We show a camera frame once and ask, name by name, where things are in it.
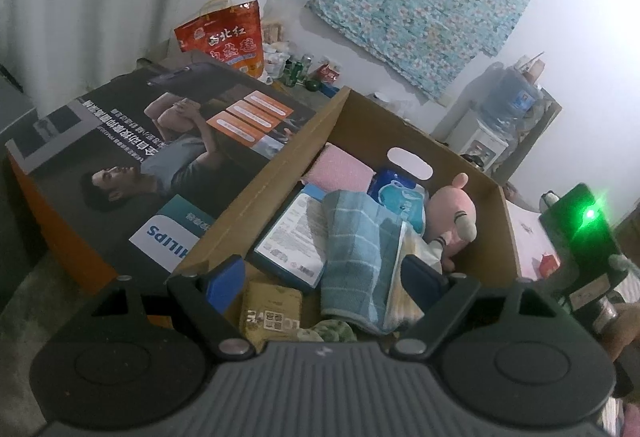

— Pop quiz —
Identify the pink plush pig toy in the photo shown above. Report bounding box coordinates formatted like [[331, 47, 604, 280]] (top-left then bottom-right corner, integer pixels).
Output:
[[424, 172, 477, 273]]

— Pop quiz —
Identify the blue checked towel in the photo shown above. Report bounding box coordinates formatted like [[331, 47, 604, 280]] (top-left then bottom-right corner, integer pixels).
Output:
[[319, 188, 432, 335]]

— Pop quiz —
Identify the blue white tissue pack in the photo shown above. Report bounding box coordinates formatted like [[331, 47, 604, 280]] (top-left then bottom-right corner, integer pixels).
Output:
[[368, 169, 428, 235]]

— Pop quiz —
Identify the clear snack bag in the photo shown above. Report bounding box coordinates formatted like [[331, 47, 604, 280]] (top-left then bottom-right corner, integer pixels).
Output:
[[296, 319, 357, 343]]

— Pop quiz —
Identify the person's right hand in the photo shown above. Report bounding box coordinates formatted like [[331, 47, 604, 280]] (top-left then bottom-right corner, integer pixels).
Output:
[[596, 253, 640, 363]]

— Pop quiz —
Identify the pink play mat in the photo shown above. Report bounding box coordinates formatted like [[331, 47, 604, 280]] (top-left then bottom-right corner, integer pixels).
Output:
[[506, 202, 558, 281]]

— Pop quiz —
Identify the blue flat box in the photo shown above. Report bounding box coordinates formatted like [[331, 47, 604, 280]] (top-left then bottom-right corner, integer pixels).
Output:
[[250, 183, 328, 294]]

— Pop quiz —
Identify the white water dispenser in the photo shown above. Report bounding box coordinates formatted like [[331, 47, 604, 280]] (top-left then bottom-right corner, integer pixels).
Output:
[[446, 108, 508, 171]]

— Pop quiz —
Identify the Philips product box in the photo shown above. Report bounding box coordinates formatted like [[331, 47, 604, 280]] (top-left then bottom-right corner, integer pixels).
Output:
[[6, 51, 314, 292]]

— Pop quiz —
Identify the blue water jug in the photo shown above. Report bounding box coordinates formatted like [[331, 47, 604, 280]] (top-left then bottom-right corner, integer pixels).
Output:
[[478, 63, 542, 142]]

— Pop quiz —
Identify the pink foam pad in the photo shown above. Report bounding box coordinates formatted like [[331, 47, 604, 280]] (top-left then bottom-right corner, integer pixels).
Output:
[[300, 143, 374, 193]]

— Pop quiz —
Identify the brown cardboard box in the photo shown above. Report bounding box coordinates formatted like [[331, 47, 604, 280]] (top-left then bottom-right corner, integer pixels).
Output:
[[171, 86, 524, 348]]

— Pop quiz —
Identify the red gift bag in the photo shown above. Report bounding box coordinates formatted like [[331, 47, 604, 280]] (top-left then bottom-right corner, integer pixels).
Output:
[[174, 0, 265, 78]]

